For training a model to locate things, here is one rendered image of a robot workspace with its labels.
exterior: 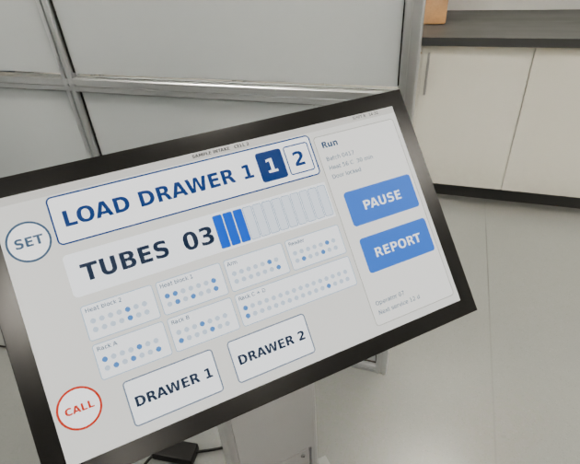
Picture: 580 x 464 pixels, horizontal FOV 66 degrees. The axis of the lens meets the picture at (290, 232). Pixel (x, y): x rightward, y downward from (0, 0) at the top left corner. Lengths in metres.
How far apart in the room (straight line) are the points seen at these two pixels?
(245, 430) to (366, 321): 0.29
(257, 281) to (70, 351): 0.20
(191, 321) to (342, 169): 0.25
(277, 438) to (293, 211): 0.42
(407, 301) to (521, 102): 2.05
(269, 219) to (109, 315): 0.20
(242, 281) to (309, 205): 0.12
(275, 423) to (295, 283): 0.32
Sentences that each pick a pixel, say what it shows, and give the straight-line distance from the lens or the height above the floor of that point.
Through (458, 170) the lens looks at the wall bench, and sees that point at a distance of 2.68.
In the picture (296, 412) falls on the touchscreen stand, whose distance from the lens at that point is 0.78.
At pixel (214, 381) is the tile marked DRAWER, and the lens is 0.50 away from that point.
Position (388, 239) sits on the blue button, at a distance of 0.57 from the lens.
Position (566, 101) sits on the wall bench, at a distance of 2.58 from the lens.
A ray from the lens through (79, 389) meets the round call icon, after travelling 0.50.
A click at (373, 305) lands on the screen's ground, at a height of 1.01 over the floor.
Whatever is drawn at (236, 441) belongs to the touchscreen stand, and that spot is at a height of 0.74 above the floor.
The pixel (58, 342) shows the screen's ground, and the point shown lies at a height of 1.07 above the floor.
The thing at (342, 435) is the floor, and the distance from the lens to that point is 1.62.
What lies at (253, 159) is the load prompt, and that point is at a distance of 0.53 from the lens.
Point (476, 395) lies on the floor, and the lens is 1.78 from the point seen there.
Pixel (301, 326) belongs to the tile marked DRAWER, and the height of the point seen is 1.01.
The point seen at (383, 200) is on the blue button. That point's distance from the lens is 0.58.
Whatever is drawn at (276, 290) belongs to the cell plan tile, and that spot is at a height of 1.05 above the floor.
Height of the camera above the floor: 1.39
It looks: 35 degrees down
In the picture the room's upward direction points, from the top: 4 degrees counter-clockwise
